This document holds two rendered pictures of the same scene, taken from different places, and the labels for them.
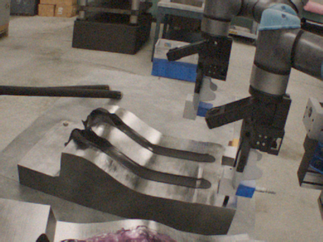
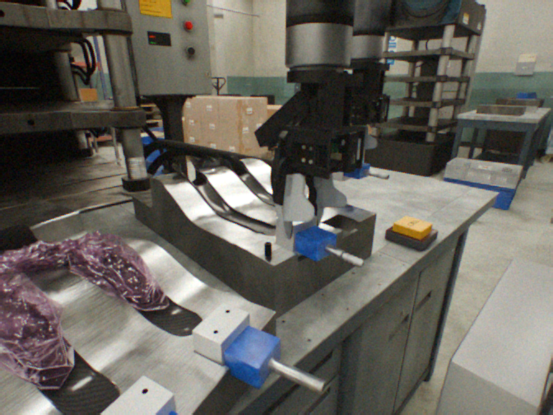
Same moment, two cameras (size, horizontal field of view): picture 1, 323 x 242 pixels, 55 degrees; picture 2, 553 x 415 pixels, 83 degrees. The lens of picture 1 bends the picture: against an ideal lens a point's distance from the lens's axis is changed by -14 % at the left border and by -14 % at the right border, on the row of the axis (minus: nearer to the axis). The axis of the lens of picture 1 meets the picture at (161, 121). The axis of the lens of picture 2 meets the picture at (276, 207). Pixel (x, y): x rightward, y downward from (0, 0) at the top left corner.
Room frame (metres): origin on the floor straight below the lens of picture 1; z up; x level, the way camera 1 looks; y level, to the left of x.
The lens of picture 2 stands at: (0.26, -0.40, 1.11)
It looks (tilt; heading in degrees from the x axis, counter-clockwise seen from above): 21 degrees down; 38
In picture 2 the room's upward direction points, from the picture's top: straight up
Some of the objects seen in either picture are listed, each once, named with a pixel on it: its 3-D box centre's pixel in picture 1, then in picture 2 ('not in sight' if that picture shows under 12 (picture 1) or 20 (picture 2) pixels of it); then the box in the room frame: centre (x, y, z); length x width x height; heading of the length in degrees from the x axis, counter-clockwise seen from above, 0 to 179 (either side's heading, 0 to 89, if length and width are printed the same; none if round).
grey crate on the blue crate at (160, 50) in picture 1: (182, 51); (481, 172); (3.95, -0.12, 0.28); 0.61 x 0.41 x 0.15; 86
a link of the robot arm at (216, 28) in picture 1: (215, 26); (364, 51); (0.91, -0.10, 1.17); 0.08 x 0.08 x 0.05
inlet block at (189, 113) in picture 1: (208, 110); (360, 170); (0.90, -0.12, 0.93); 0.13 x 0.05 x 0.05; 82
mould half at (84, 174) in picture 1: (131, 161); (238, 206); (0.70, 0.05, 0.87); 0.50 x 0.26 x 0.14; 82
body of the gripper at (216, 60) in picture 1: (213, 55); (362, 95); (0.90, -0.11, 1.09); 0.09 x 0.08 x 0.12; 82
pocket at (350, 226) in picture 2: (228, 169); (339, 231); (0.71, -0.18, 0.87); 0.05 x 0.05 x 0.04; 82
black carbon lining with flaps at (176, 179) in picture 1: (139, 146); (237, 187); (0.68, 0.04, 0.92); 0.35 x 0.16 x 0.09; 82
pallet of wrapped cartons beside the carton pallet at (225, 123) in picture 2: not in sight; (225, 128); (3.62, 3.26, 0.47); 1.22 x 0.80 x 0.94; 90
